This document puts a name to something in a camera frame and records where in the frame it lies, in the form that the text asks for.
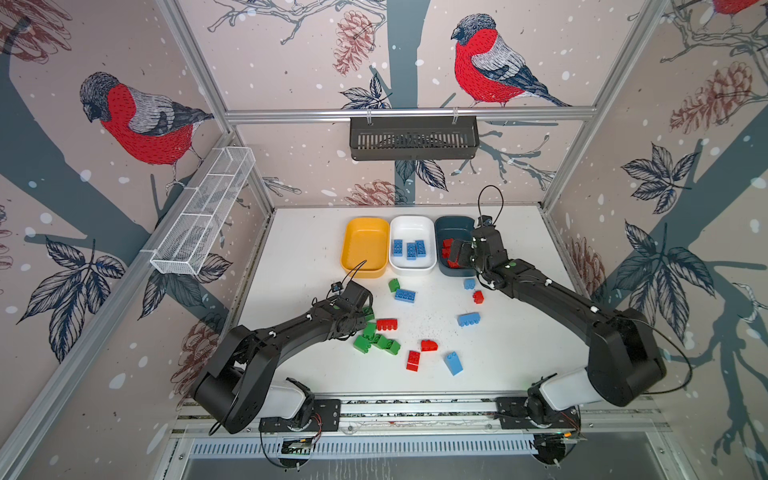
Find light blue lego bottom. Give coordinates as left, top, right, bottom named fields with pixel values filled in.
left=444, top=352, right=463, bottom=376

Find green lego brick centre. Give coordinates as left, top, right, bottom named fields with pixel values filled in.
left=362, top=323, right=377, bottom=342

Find green lego brick right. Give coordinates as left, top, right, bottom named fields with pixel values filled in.
left=385, top=340, right=401, bottom=355

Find yellow plastic bin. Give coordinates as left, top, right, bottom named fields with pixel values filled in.
left=340, top=217, right=390, bottom=279

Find white wire mesh basket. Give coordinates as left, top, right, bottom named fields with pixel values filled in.
left=150, top=146, right=255, bottom=275

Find red lego brick bottom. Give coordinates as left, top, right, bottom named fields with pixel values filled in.
left=406, top=350, right=421, bottom=372

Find green lego brick middle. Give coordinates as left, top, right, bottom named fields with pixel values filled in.
left=372, top=334, right=390, bottom=350

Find green lego brick left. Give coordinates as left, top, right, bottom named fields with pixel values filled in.
left=353, top=335, right=371, bottom=354

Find dark teal plastic bin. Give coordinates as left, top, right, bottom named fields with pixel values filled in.
left=434, top=215, right=475, bottom=278

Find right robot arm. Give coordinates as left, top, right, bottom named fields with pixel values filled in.
left=448, top=225, right=667, bottom=412

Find white plastic bin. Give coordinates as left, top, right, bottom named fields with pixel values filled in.
left=389, top=215, right=437, bottom=276

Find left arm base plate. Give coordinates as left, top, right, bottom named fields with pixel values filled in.
left=257, top=378, right=341, bottom=434

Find light blue lego brick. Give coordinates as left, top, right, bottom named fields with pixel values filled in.
left=457, top=312, right=481, bottom=328
left=406, top=242, right=418, bottom=260

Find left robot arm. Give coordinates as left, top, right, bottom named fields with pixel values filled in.
left=190, top=281, right=373, bottom=434

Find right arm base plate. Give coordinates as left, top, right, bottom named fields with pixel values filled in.
left=494, top=383, right=581, bottom=431

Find red lego brick studs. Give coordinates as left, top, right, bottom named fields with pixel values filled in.
left=376, top=319, right=398, bottom=331

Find black wall basket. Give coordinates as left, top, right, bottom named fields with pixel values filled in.
left=349, top=116, right=480, bottom=161

